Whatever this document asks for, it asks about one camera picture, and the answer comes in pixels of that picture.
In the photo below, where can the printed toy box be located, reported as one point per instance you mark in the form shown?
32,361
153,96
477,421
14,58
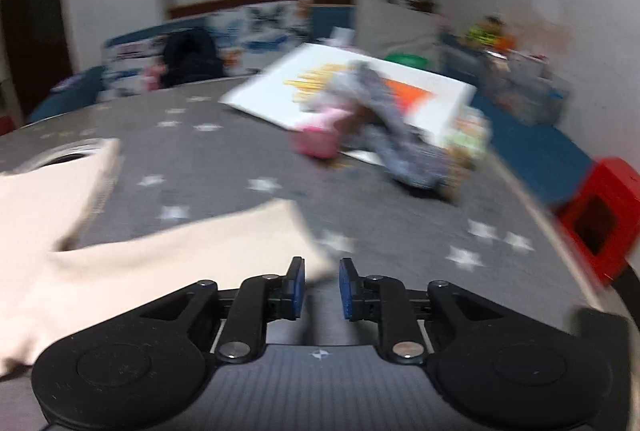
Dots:
210,41

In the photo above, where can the white pillow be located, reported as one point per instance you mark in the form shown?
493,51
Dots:
397,28

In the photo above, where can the blue padded bed rail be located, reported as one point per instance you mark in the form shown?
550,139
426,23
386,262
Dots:
530,146

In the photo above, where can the red plastic stool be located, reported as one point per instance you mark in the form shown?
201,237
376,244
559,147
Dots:
600,221

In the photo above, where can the pink toy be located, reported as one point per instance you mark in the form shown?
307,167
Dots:
320,136

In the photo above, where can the grey star-patterned blanket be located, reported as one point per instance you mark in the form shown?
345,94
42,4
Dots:
260,191

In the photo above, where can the beige shirt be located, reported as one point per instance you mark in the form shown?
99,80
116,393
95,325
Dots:
125,271

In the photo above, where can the white picture book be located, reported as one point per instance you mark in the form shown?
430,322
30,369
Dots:
350,88

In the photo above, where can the black backpack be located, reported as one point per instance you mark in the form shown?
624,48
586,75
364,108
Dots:
190,57

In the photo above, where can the grey crumpled garment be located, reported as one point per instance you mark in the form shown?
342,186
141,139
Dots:
385,131

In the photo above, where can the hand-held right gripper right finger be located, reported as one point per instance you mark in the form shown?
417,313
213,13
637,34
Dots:
346,288

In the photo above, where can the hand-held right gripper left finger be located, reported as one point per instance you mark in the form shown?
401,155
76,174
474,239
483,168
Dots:
298,287

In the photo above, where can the green plastic bowl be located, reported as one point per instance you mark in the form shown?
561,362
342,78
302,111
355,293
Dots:
407,61

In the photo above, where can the colourful toy figure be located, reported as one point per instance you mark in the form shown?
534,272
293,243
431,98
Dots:
487,33

